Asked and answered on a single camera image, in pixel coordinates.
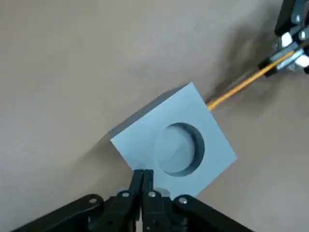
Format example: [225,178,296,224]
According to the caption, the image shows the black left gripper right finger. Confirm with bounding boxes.
[143,169,254,232]

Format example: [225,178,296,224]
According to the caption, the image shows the orange handled brush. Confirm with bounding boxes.
[206,49,298,112]

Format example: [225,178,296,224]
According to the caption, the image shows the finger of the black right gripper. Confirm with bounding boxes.
[265,45,309,77]
[257,0,309,70]

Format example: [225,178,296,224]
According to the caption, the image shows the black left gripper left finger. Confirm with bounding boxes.
[11,170,145,232]

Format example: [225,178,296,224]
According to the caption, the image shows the grey block with round hole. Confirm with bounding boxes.
[108,82,238,198]

